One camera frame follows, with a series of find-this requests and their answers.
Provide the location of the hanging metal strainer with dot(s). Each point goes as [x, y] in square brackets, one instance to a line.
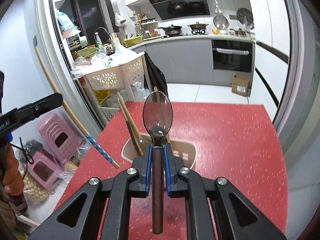
[221, 22]

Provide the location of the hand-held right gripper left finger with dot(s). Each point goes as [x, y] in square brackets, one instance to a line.
[146, 175]

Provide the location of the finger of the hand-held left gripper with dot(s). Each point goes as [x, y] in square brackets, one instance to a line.
[37, 108]

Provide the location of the blue patterned end chopstick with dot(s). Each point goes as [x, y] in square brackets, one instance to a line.
[98, 146]

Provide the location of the white hanging plastic bag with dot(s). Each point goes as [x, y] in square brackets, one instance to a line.
[120, 20]

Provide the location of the ridged end wooden chopstick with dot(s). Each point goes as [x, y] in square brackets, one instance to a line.
[135, 136]

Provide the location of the black wok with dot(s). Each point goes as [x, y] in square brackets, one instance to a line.
[172, 30]

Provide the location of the bag of nuts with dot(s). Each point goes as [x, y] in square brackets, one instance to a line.
[35, 190]

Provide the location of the black plastic spoon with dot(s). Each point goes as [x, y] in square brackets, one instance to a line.
[157, 115]

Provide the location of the yellow bowl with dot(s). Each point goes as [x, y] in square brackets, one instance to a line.
[215, 31]

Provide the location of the beige utensil holder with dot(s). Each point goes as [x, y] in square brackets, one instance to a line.
[186, 148]

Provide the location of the green plastic colander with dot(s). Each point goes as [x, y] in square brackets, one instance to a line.
[133, 40]

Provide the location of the green dish soap bottle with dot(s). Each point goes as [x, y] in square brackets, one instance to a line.
[98, 41]

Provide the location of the bamboo chopstick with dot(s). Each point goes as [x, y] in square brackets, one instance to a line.
[125, 115]

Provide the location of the blue patterned bag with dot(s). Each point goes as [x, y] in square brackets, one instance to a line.
[66, 23]

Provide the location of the black range hood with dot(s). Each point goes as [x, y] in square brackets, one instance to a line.
[180, 7]

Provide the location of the black hanging cloth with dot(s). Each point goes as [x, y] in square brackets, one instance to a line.
[156, 77]

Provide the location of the kitchen faucet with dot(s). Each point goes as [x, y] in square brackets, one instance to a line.
[101, 30]

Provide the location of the cardboard box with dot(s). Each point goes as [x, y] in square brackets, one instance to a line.
[241, 85]

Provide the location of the brown cooking pot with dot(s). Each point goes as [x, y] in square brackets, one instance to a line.
[198, 26]

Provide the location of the built-in black oven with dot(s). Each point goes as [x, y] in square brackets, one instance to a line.
[231, 55]

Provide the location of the pink plastic stool stack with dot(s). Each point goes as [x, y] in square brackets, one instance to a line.
[58, 132]

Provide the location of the green plastic basin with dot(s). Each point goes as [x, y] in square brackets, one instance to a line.
[86, 52]

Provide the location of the beige plastic storage cart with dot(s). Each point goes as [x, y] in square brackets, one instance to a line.
[112, 77]

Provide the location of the grey kitchen cabinets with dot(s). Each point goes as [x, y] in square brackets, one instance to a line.
[180, 60]

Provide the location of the white seasoning rack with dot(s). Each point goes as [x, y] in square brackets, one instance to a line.
[149, 28]

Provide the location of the clear plastic bags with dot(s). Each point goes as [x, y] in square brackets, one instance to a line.
[110, 57]

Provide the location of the plain wooden chopstick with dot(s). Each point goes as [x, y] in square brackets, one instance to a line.
[155, 89]

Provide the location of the round black steamer rack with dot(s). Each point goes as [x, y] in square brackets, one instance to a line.
[245, 17]

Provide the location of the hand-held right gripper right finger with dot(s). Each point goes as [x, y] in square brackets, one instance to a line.
[168, 175]

